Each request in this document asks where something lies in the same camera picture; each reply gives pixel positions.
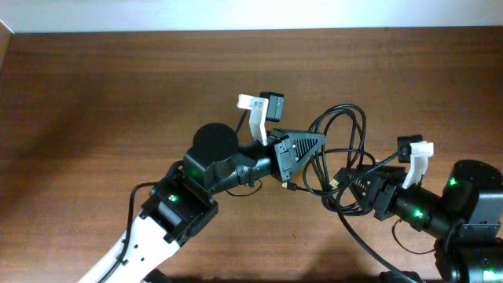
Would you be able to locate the black USB cable thick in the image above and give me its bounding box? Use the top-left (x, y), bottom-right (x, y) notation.
top-left (286, 103), bottom-right (376, 212)

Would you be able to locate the black USB cable thin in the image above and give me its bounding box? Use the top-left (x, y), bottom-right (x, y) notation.
top-left (303, 103), bottom-right (366, 197)

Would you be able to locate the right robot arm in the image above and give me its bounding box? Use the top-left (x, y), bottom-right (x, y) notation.
top-left (334, 160), bottom-right (502, 282)

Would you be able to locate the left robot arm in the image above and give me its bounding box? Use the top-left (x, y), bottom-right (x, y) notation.
top-left (80, 123), bottom-right (325, 282)

